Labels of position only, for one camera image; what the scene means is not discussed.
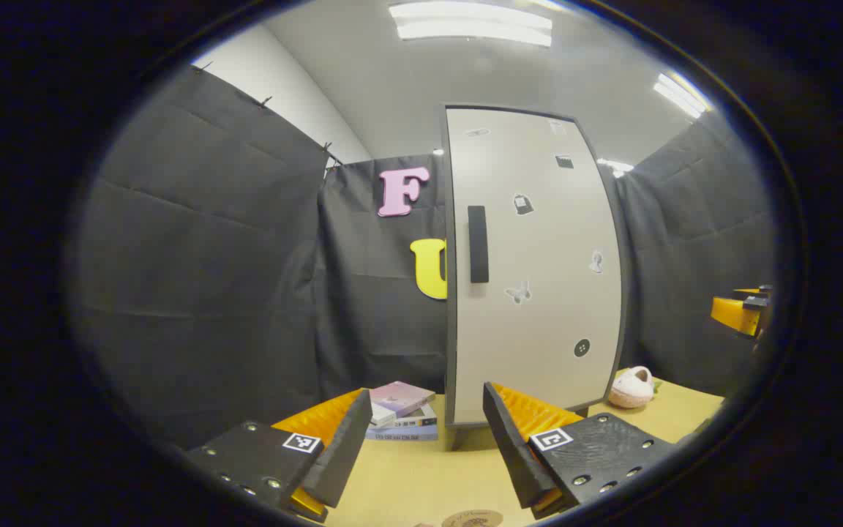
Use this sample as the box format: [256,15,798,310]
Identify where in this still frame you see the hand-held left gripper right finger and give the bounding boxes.
[483,381,678,520]

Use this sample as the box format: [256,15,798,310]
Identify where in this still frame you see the pale blue book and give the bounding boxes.
[364,425,439,441]

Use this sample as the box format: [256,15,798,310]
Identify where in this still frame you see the dark spine book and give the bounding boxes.
[391,404,438,430]

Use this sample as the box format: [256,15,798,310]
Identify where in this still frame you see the black backdrop cloth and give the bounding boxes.
[70,64,777,447]

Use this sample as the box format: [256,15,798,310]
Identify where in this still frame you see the white cabinet door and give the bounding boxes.
[445,106,623,427]

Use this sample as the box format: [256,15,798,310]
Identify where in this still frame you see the pink book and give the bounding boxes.
[368,381,437,418]

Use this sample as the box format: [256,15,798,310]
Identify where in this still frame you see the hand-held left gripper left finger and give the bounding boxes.
[187,388,373,524]

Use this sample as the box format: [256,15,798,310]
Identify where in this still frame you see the large ceiling light panel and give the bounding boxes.
[389,1,554,48]

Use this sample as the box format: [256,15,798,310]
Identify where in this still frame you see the round wooden coaster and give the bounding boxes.
[442,509,504,527]

